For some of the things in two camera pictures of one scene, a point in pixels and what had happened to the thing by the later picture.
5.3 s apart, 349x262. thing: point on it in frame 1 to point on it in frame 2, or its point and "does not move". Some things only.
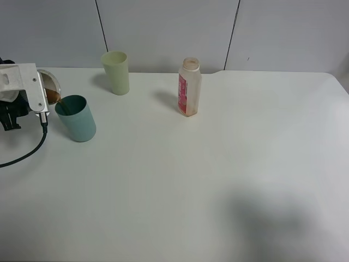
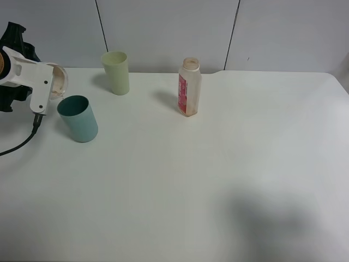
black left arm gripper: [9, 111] to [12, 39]
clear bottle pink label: [190, 82] does not move
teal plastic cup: [73, 111] does not move
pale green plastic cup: [116, 66] does not move
